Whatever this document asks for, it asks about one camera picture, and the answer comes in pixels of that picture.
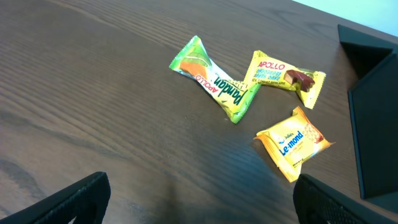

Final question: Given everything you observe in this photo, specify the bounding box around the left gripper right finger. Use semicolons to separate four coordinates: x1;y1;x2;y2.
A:
293;174;397;224

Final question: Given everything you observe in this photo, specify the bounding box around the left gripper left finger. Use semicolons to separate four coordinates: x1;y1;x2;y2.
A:
1;172;111;224

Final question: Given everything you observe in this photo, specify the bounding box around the orange Le-mond biscuit packet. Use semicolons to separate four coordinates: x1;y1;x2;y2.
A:
255;106;332;182

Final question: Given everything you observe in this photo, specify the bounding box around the yellow Apollo cake packet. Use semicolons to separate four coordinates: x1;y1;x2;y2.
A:
244;50;326;110

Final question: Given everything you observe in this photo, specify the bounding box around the dark green open box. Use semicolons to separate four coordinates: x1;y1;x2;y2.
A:
338;25;397;199

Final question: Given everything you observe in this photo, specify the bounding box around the green Pandan snack packet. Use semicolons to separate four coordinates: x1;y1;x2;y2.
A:
169;36;261;124

